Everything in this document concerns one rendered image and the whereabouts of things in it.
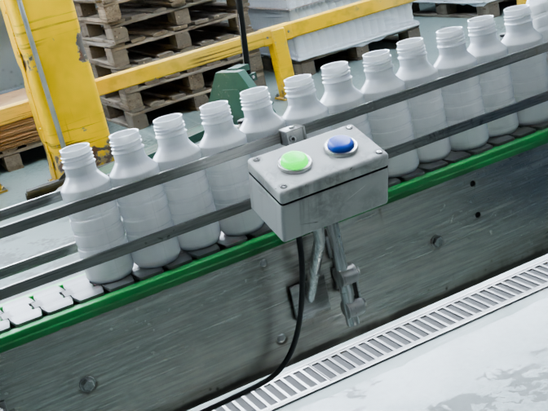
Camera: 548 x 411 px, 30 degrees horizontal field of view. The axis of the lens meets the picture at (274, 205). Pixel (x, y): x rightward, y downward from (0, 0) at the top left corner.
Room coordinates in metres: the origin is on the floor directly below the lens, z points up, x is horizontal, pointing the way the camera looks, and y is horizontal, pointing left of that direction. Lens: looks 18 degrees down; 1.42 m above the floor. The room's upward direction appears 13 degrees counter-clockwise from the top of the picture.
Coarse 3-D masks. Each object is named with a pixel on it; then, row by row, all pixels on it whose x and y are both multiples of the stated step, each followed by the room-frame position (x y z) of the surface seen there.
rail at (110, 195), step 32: (480, 64) 1.35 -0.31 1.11; (384, 96) 1.29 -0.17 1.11; (544, 96) 1.38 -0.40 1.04; (320, 128) 1.25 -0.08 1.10; (448, 128) 1.32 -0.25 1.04; (224, 160) 1.20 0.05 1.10; (128, 192) 1.15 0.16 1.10; (32, 224) 1.11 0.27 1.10; (192, 224) 1.18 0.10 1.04; (64, 256) 1.19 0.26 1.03; (96, 256) 1.13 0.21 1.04; (0, 288) 1.09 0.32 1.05; (32, 288) 1.10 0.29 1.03
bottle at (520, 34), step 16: (512, 16) 1.40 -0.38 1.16; (528, 16) 1.40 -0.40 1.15; (512, 32) 1.41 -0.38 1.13; (528, 32) 1.40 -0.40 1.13; (512, 48) 1.40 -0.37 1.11; (512, 64) 1.40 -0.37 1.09; (528, 64) 1.39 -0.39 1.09; (544, 64) 1.40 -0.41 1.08; (512, 80) 1.40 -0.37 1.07; (528, 80) 1.39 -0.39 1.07; (544, 80) 1.39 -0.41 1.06; (528, 96) 1.39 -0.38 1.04; (528, 112) 1.39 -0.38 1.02; (544, 112) 1.39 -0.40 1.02
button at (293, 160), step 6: (282, 156) 1.09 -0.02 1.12; (288, 156) 1.09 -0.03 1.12; (294, 156) 1.09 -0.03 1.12; (300, 156) 1.08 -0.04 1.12; (306, 156) 1.09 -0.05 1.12; (282, 162) 1.08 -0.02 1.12; (288, 162) 1.08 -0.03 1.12; (294, 162) 1.07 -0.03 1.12; (300, 162) 1.07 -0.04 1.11; (306, 162) 1.08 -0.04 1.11; (288, 168) 1.07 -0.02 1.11; (294, 168) 1.07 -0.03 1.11
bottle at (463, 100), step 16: (448, 32) 1.35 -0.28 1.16; (448, 48) 1.35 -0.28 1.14; (464, 48) 1.36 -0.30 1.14; (448, 64) 1.35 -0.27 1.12; (464, 64) 1.34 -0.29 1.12; (464, 80) 1.34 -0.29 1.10; (448, 96) 1.35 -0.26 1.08; (464, 96) 1.34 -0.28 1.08; (480, 96) 1.35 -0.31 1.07; (448, 112) 1.35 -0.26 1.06; (464, 112) 1.34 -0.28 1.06; (480, 112) 1.35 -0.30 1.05; (480, 128) 1.34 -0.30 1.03; (464, 144) 1.34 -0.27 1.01; (480, 144) 1.34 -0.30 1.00
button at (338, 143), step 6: (330, 138) 1.12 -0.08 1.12; (336, 138) 1.11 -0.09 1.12; (342, 138) 1.11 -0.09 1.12; (348, 138) 1.11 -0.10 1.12; (330, 144) 1.10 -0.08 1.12; (336, 144) 1.10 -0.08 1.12; (342, 144) 1.10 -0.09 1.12; (348, 144) 1.10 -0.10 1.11; (330, 150) 1.10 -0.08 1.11; (336, 150) 1.10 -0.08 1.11; (342, 150) 1.09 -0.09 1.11; (348, 150) 1.10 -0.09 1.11
